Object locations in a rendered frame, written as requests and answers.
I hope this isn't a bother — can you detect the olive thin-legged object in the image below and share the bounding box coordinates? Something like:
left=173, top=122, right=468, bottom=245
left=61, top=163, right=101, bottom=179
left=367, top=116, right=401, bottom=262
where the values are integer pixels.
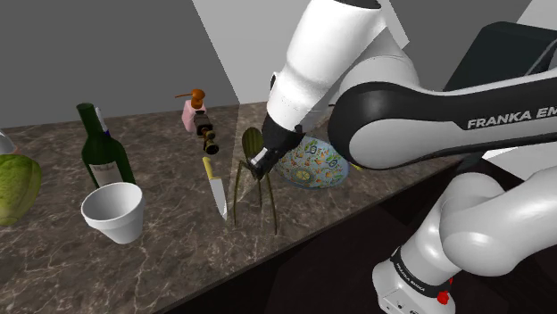
left=232, top=126, right=279, bottom=236

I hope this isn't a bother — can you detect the colourful patterned bowl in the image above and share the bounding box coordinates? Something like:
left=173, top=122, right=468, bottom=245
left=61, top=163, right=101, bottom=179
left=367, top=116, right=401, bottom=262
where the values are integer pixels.
left=273, top=135, right=351, bottom=190

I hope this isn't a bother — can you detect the black and brass grinder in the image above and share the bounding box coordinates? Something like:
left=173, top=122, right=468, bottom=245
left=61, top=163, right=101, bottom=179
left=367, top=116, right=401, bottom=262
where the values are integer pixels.
left=193, top=112, right=220, bottom=156

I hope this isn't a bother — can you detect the pink soap dispenser orange pump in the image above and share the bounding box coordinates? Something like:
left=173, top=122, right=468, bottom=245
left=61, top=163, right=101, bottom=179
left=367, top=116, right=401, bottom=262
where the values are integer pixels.
left=174, top=87, right=208, bottom=133

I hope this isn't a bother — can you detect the white foam cup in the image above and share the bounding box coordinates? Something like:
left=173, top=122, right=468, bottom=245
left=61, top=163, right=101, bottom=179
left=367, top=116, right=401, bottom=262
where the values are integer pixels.
left=79, top=182, right=146, bottom=245

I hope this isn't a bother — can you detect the dark green wine bottle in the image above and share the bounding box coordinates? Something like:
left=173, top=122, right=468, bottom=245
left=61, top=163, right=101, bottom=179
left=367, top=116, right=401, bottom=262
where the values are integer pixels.
left=76, top=102, right=137, bottom=190

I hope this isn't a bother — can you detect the green cabbage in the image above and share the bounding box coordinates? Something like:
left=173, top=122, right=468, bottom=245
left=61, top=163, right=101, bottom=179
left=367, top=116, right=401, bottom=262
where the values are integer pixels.
left=0, top=153, right=44, bottom=227

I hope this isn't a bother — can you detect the large black box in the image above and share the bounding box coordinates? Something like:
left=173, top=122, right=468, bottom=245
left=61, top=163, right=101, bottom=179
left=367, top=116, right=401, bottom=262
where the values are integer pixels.
left=443, top=21, right=557, bottom=93

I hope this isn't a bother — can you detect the white rounded object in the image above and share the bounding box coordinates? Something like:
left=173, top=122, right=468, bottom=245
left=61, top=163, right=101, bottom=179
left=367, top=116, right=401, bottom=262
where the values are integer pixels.
left=0, top=128, right=18, bottom=156

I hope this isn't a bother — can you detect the yellow-handled kitchen knife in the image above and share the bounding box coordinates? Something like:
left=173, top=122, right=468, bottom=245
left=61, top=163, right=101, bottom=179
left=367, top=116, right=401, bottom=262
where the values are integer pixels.
left=201, top=155, right=229, bottom=221

